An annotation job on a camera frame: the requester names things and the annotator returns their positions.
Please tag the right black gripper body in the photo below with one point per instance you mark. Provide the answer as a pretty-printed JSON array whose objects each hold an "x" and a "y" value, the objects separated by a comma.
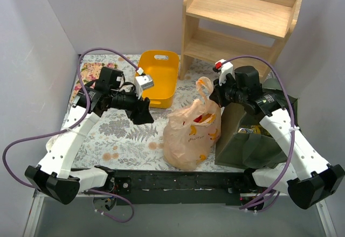
[{"x": 219, "y": 94}]

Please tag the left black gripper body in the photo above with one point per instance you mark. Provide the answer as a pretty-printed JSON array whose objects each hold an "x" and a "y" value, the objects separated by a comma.
[{"x": 137, "y": 105}]

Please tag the orange plastic grocery bag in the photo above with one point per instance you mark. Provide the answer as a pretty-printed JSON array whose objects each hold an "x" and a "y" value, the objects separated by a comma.
[{"x": 186, "y": 143}]

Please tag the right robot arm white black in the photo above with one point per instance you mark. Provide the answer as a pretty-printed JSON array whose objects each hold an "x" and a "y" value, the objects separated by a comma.
[{"x": 306, "y": 176}]

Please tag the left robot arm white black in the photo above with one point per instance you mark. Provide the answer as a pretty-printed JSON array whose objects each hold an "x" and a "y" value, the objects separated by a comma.
[{"x": 53, "y": 175}]

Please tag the floral rectangular tray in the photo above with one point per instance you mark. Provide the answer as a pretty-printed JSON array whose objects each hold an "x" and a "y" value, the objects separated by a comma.
[{"x": 89, "y": 71}]

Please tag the floral table mat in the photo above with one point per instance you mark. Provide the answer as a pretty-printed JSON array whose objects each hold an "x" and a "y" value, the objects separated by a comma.
[{"x": 116, "y": 143}]

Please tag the can in tote bag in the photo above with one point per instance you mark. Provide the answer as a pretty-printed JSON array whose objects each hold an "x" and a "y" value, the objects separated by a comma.
[{"x": 252, "y": 129}]

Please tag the yellow plastic bin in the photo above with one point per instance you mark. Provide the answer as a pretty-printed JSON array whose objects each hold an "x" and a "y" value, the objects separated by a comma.
[{"x": 162, "y": 66}]

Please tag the dark green tote bag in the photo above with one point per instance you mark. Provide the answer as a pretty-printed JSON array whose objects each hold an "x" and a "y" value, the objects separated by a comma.
[{"x": 244, "y": 150}]

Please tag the red pepper in bag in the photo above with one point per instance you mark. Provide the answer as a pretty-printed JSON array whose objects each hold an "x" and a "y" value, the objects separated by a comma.
[{"x": 202, "y": 118}]

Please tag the wooden shelf unit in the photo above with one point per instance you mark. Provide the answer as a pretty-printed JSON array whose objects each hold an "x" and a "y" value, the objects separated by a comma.
[{"x": 275, "y": 19}]

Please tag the tape roll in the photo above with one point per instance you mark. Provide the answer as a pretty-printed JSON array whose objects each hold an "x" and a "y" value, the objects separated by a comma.
[{"x": 50, "y": 143}]

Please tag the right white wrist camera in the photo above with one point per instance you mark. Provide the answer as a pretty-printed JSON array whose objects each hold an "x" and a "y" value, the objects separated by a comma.
[{"x": 224, "y": 68}]

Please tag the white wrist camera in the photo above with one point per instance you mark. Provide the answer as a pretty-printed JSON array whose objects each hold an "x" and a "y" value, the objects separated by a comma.
[
  {"x": 224, "y": 68},
  {"x": 142, "y": 82}
]

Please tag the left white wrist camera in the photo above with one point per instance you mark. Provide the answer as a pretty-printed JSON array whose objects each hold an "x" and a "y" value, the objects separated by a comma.
[{"x": 142, "y": 82}]

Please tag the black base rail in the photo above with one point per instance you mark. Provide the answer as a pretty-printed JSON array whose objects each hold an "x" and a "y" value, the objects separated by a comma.
[{"x": 175, "y": 187}]

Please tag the aluminium frame rail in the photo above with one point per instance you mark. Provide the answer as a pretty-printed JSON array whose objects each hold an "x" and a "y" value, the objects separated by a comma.
[{"x": 175, "y": 213}]

